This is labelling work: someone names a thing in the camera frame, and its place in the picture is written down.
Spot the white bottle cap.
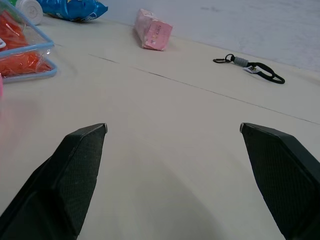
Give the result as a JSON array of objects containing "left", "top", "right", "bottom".
[{"left": 15, "top": 0, "right": 44, "bottom": 26}]

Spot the blue snack bag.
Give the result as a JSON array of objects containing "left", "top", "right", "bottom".
[{"left": 37, "top": 0, "right": 109, "bottom": 23}]

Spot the clear pouch with orange contents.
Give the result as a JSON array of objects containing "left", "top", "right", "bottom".
[{"left": 0, "top": 2, "right": 58, "bottom": 84}]

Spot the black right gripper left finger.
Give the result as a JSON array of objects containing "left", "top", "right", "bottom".
[{"left": 0, "top": 122, "right": 108, "bottom": 240}]

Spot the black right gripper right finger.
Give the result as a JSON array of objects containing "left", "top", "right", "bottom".
[{"left": 239, "top": 122, "right": 320, "bottom": 240}]

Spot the pink tissue pack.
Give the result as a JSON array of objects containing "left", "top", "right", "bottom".
[{"left": 132, "top": 8, "right": 174, "bottom": 52}]

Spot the black lanyard keychain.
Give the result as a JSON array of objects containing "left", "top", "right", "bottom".
[{"left": 212, "top": 53, "right": 286, "bottom": 85}]

